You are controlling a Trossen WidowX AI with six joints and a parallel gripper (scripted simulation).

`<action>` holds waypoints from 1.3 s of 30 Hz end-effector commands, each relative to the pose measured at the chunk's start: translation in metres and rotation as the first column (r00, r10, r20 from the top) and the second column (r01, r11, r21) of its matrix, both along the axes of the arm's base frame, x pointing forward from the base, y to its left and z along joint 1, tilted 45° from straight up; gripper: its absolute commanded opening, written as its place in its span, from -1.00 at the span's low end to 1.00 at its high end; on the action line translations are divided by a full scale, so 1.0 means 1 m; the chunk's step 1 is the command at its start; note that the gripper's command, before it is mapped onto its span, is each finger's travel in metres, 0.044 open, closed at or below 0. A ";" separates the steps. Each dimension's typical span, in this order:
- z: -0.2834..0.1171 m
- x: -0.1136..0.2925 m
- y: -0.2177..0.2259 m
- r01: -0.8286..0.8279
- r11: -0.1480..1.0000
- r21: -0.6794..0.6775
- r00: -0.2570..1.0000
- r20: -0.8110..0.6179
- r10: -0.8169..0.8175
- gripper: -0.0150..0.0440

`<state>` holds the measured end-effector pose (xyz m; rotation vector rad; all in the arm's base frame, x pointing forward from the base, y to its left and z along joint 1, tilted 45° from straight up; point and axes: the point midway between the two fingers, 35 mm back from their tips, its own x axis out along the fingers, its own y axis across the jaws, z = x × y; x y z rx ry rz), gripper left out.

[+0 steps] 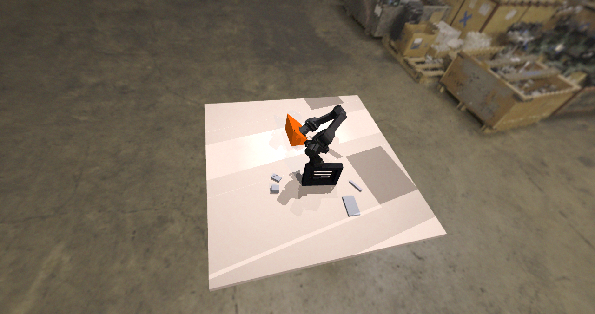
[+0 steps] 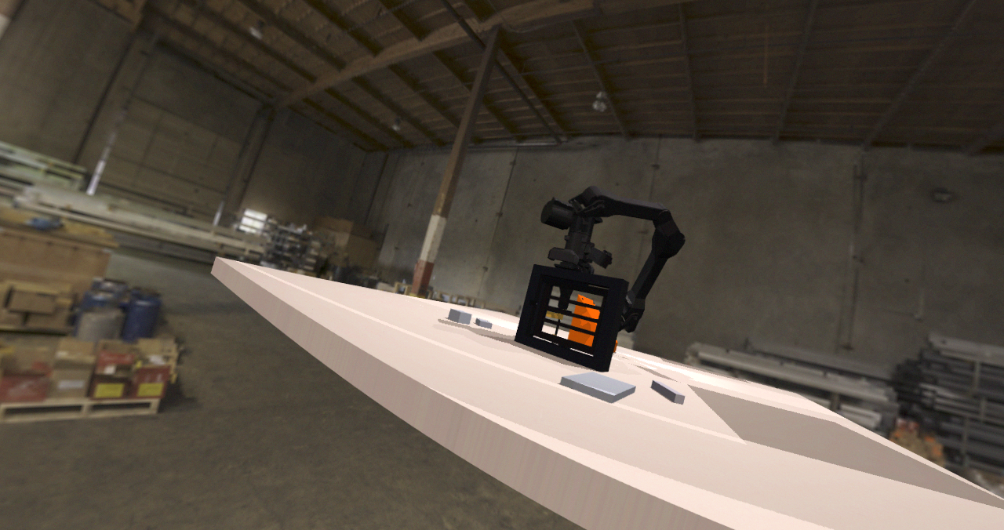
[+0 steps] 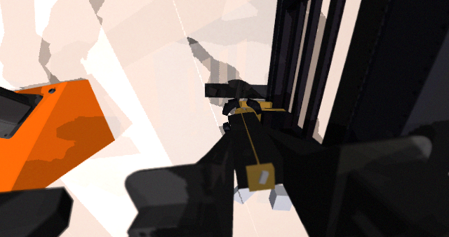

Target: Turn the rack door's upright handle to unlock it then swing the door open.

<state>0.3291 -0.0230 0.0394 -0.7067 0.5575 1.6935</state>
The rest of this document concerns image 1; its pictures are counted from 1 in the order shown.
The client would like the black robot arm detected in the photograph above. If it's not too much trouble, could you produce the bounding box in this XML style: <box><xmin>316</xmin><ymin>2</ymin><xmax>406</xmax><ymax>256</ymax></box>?
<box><xmin>299</xmin><ymin>105</ymin><xmax>347</xmax><ymax>157</ymax></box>

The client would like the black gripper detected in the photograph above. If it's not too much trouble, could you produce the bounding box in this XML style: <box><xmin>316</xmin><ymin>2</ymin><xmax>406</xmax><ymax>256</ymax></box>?
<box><xmin>304</xmin><ymin>140</ymin><xmax>324</xmax><ymax>167</ymax></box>

